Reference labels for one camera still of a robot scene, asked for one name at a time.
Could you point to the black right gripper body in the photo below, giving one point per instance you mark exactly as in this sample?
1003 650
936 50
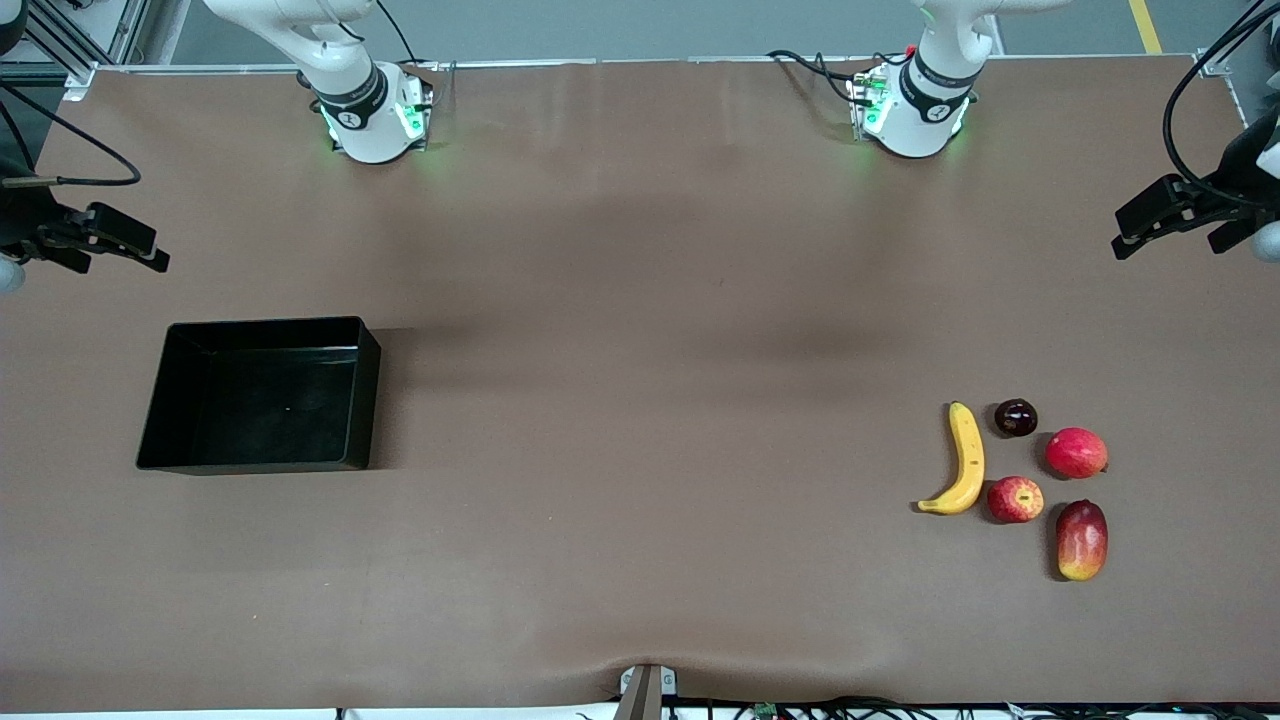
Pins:
22 222

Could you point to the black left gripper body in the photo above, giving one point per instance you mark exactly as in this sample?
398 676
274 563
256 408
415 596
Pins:
1236 186

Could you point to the black plastic box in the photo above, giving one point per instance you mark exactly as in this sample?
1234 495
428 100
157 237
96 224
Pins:
260 400

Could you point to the yellow banana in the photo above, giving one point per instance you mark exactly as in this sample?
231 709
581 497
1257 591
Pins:
968 450

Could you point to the red yellow apple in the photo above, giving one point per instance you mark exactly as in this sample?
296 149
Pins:
1015 500

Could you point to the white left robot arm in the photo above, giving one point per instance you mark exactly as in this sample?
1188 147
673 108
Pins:
920 120

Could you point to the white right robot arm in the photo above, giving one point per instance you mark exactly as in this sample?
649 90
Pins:
370 130

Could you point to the dark purple plum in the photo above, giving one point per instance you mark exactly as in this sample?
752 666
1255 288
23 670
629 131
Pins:
1016 418

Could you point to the round red peach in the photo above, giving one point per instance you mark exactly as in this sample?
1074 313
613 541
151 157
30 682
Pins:
1076 453

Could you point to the red yellow mango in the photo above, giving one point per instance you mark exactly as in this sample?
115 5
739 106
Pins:
1082 540

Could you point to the brown table mat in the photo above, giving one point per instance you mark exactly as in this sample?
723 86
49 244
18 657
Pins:
640 560

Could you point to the small green circuit board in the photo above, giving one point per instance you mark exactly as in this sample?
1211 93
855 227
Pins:
767 712

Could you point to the metal table edge clamp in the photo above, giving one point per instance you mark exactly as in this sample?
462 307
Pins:
645 690

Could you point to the metal corner bracket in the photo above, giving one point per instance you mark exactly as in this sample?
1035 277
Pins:
1218 65
80 82

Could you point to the aluminium frame struts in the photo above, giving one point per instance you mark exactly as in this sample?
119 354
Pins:
130 30

